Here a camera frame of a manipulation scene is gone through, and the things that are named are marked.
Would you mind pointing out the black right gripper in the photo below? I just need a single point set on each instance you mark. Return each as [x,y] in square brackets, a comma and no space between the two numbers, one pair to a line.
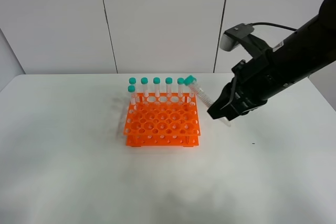
[254,82]

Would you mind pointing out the teal-capped test tube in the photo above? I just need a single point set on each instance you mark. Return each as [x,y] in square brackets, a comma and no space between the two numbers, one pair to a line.
[206,100]

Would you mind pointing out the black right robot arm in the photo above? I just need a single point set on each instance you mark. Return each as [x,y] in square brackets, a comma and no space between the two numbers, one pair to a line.
[309,48]

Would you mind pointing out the orange test tube rack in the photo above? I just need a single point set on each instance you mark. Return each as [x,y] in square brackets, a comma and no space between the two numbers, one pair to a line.
[163,121]

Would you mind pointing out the second row teal-capped tube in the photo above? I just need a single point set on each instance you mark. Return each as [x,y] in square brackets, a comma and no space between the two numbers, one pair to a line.
[133,94]

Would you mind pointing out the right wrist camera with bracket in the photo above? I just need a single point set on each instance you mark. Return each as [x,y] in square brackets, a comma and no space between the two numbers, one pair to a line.
[241,35]

